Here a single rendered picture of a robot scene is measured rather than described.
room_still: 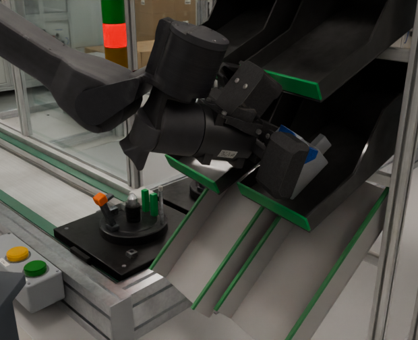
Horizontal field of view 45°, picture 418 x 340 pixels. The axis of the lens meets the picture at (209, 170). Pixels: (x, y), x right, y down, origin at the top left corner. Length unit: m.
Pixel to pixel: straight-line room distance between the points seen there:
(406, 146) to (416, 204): 0.87
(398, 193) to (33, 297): 0.64
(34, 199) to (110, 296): 0.55
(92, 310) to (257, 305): 0.31
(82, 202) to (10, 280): 0.57
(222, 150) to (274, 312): 0.31
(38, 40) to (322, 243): 0.47
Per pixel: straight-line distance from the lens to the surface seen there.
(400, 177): 0.68
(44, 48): 0.54
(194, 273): 0.85
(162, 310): 0.98
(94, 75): 0.51
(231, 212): 0.85
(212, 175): 0.74
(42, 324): 1.04
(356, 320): 1.04
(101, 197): 0.99
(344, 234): 0.75
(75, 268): 1.00
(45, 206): 1.34
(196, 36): 0.47
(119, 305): 0.89
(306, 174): 0.62
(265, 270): 0.79
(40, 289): 0.98
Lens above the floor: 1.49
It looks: 23 degrees down
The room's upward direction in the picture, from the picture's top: straight up
